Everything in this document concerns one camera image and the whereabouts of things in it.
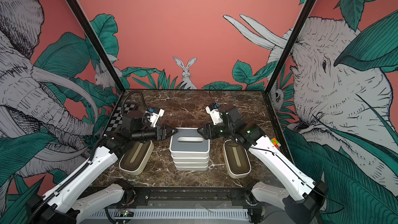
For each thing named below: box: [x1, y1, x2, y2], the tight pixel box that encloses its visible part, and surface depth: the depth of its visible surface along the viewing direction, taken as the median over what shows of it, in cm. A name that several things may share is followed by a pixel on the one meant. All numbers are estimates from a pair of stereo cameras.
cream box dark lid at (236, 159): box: [222, 138, 252, 179], surface depth 83 cm
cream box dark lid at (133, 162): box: [118, 140, 155, 176], surface depth 81 cm
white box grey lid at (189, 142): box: [169, 127, 211, 158], surface depth 70 cm
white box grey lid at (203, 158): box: [171, 154, 210, 162], surface depth 72 cm
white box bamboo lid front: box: [174, 163, 209, 172], surface depth 80 cm
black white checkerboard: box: [101, 102, 136, 137], surface depth 102 cm
